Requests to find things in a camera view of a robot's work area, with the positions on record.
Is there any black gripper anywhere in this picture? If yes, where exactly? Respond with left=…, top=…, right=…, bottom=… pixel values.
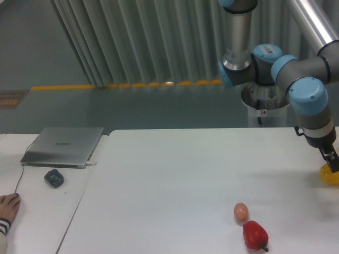
left=294, top=120, right=338, bottom=173

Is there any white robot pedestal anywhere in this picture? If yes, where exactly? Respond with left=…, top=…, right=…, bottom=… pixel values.
left=240, top=82, right=289, bottom=128

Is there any black mouse cable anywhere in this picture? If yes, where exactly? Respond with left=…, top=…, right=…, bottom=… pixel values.
left=13, top=132, right=43, bottom=195

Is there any silver laptop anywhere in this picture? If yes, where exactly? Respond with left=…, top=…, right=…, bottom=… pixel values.
left=21, top=127, right=104, bottom=169

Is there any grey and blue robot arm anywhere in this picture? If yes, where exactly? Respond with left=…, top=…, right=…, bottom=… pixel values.
left=218, top=1, right=338, bottom=173

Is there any white usb dongle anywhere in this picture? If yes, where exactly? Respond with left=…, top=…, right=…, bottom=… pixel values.
left=86, top=161, right=97, bottom=166

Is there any brown egg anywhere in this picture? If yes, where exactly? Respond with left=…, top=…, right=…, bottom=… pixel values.
left=234, top=203, right=249, bottom=222

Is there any black pedestal cable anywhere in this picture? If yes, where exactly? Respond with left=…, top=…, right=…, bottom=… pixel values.
left=255, top=99, right=263, bottom=126

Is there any striped sleeve forearm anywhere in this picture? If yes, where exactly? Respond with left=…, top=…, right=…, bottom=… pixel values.
left=0, top=218, right=11, bottom=254

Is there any grey pleated curtain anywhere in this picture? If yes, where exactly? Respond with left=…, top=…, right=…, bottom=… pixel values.
left=51, top=1, right=313, bottom=87

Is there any person's hand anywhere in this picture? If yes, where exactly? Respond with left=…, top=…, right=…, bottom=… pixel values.
left=0, top=193, right=21, bottom=223

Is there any red bell pepper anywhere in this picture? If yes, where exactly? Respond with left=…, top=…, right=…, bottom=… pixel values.
left=243, top=220, right=269, bottom=252

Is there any black small gadget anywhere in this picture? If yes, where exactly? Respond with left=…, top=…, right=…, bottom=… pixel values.
left=44, top=169, right=65, bottom=188

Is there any yellow bell pepper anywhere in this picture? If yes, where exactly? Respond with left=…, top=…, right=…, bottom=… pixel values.
left=319, top=164, right=339, bottom=186

